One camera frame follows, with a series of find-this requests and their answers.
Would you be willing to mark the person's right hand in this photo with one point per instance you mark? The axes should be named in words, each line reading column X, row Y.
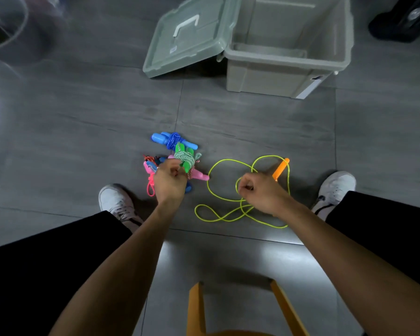
column 264, row 195

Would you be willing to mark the person's left hand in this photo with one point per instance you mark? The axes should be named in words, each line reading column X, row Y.
column 169, row 187

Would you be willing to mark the grey plastic storage box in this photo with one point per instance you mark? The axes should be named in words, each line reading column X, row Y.
column 266, row 80

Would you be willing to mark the person's left forearm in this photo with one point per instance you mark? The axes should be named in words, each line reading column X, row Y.
column 108, row 279

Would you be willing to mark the person's right forearm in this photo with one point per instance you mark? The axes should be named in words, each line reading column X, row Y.
column 364, row 276

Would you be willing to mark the person's right leg black trousers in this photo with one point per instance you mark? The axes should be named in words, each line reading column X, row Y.
column 399, row 234

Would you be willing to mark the person's leg black trousers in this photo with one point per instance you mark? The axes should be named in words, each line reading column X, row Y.
column 31, row 269
column 399, row 234

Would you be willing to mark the grey-green box lid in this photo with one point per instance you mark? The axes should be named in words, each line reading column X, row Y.
column 185, row 41

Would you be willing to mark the person's left leg black trousers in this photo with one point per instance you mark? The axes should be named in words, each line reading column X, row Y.
column 31, row 269

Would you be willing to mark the white left shoe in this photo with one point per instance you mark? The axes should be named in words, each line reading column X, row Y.
column 113, row 201

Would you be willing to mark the white shoe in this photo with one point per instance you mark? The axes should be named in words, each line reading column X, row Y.
column 113, row 201
column 336, row 187

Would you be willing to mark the white right shoe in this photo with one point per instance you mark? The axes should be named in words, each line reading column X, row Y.
column 336, row 187

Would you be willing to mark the wooden stool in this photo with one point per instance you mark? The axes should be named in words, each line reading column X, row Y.
column 196, row 311

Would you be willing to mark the grey metal bowl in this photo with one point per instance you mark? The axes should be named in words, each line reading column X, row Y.
column 35, row 45

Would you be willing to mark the black dumbbell rack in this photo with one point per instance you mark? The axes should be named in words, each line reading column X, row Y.
column 402, row 26

